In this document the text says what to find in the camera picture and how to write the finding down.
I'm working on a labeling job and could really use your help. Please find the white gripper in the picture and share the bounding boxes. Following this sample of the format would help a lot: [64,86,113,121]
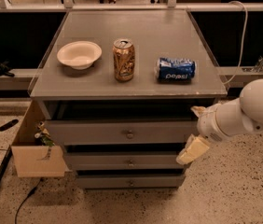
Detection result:
[176,104,229,165]

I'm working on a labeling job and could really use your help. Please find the grey top drawer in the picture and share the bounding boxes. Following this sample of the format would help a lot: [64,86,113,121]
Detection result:
[46,120,198,146]

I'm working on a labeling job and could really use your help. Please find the grey drawer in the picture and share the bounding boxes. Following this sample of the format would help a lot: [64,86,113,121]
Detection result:
[46,120,198,146]
[63,152,182,170]
[76,175,185,189]

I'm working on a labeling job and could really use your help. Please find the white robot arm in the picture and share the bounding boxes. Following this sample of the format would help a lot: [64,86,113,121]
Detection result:
[176,79,263,165]

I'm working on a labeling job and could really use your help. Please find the grey middle drawer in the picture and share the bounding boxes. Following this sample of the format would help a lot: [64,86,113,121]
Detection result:
[63,152,182,170]

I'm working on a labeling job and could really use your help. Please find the grey drawer cabinet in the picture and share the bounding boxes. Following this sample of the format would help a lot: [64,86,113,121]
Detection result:
[31,10,227,189]

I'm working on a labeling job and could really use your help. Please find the grey bottom drawer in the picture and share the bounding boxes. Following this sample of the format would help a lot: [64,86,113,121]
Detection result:
[76,175,185,189]

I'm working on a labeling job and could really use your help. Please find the blue pepsi can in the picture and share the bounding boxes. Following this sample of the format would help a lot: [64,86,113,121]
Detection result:
[155,57,196,81]

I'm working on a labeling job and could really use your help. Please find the gold soda can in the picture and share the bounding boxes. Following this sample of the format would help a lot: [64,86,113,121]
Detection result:
[113,38,135,82]

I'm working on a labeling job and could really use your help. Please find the white paper bowl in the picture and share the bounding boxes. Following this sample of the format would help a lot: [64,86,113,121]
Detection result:
[57,41,102,70]

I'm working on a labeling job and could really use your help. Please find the crumpled items in box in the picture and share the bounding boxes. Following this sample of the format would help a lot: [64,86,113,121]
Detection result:
[35,121,54,147]

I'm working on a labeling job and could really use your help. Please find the cardboard box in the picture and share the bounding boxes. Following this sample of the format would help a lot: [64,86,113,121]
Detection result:
[11,102,67,177]

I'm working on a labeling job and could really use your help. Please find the black marker on floor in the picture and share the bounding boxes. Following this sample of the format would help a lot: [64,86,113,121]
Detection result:
[0,119,19,132]

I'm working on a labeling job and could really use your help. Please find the white cable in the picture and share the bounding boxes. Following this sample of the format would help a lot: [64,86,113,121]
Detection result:
[221,0,249,86]

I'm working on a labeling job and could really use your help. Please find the black cable on floor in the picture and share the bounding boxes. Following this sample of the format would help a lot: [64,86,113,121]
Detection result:
[14,177,43,224]

